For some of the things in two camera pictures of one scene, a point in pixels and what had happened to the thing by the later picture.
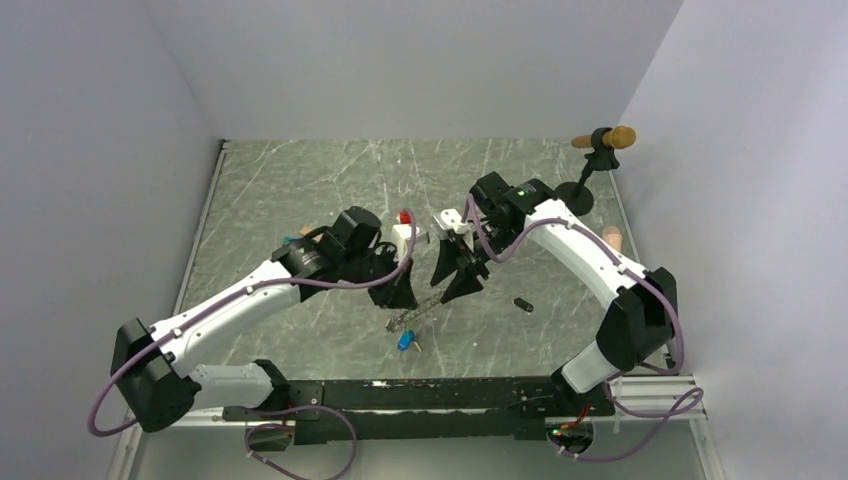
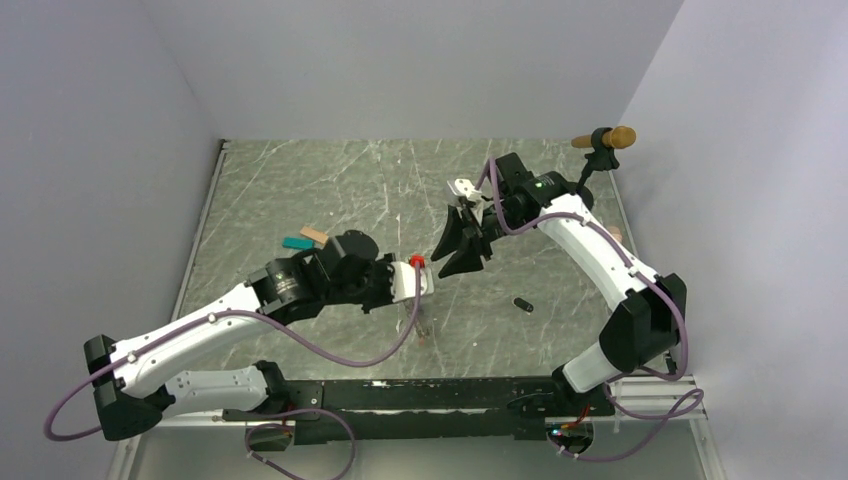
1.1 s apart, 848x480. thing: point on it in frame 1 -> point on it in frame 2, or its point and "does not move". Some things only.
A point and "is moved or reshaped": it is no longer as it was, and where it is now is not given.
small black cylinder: x=523 y=304 does not move
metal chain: x=399 y=319 is moved or reshaped
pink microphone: x=613 y=237 does not move
